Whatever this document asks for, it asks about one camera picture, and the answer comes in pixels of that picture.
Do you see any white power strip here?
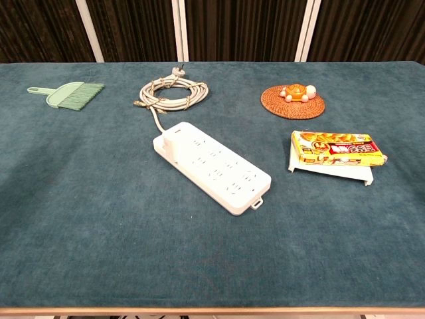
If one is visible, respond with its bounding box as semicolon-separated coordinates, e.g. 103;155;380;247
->
152;122;272;216

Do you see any white plug adapter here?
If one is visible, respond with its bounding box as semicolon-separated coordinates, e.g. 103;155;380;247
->
161;130;182;165

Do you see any round woven rattan coaster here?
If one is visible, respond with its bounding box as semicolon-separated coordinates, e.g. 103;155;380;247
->
260;85;326;120

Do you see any orange turtle toy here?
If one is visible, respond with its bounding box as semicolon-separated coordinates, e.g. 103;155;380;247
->
279;84;318;102

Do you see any teal table cloth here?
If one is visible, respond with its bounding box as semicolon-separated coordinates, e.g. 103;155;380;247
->
0;61;425;308

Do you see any yellow curry food box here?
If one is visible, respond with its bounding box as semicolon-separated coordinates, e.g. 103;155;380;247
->
291;130;389;167

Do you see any dark pleated curtain panel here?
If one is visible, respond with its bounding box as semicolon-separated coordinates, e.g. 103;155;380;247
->
183;0;305;62
85;0;177;63
307;0;425;64
0;0;96;64

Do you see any green bristle hand brush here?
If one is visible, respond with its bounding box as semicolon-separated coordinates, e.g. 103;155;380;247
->
59;82;106;111

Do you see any white cable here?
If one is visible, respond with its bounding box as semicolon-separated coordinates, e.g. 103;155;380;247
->
133;66;209;134

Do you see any white partition frame post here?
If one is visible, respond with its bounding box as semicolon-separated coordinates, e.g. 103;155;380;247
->
170;0;190;62
294;0;323;62
75;0;106;63

